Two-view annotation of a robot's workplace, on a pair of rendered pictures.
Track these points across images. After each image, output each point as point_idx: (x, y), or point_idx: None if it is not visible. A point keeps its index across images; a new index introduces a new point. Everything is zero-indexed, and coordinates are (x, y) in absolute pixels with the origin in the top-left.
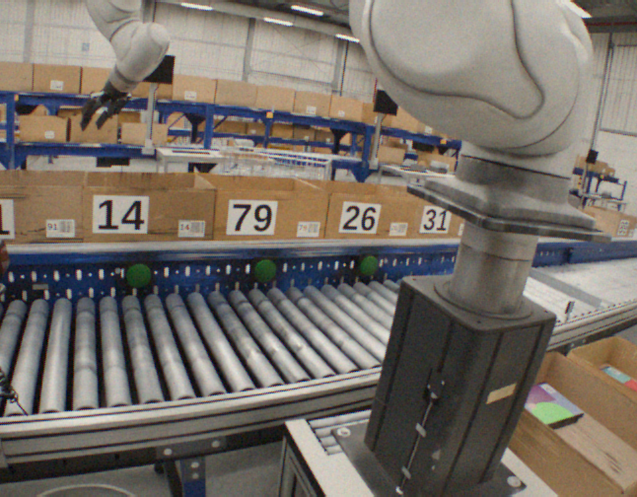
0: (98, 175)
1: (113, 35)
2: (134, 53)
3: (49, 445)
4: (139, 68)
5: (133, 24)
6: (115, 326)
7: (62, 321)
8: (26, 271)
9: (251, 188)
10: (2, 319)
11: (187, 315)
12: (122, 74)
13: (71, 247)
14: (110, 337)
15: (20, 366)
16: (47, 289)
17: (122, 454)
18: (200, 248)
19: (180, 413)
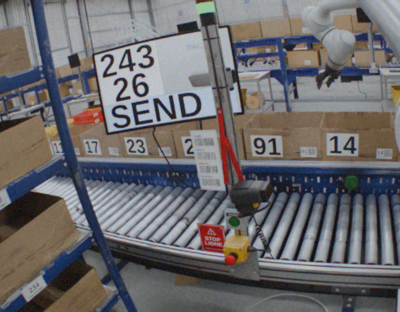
0: (331, 114)
1: (322, 39)
2: (336, 51)
3: (280, 275)
4: (341, 58)
5: (332, 31)
6: (332, 214)
7: (304, 208)
8: (288, 176)
9: None
10: (274, 201)
11: (374, 210)
12: (333, 61)
13: (314, 163)
14: (327, 221)
15: (277, 233)
16: (300, 186)
17: (314, 286)
18: (388, 168)
19: (348, 272)
